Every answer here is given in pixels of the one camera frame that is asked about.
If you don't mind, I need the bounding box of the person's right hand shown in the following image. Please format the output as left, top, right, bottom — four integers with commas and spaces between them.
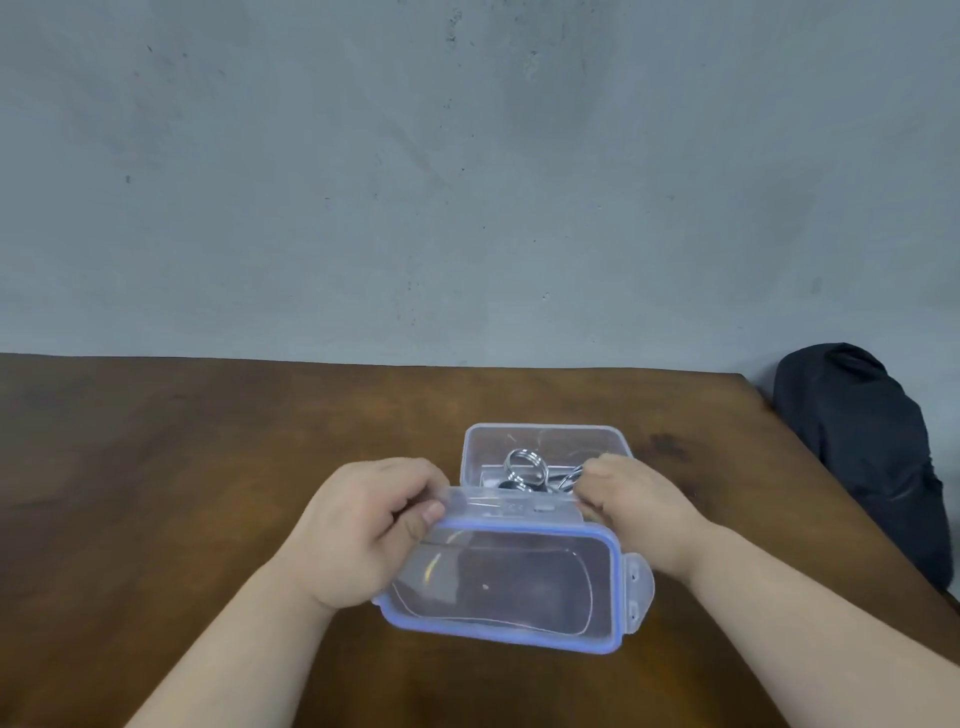
578, 454, 723, 584

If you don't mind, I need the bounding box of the black bag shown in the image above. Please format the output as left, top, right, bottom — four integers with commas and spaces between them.
771, 342, 956, 595

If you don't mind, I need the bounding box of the person's left hand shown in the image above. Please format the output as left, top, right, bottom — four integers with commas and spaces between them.
276, 457, 453, 614

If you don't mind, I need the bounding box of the clear plastic container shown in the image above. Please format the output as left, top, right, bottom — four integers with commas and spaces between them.
459, 423, 633, 505

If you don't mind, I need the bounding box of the clear lid with blue seal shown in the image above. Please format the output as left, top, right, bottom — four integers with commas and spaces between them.
372, 485, 656, 657

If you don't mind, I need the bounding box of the coiled metal key ring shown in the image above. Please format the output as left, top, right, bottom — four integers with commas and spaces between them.
502, 447, 549, 490

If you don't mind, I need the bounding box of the person's left forearm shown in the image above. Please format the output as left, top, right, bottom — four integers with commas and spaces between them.
123, 555, 339, 728

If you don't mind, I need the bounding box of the person's right forearm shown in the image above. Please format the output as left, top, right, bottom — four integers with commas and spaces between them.
681, 525, 960, 728

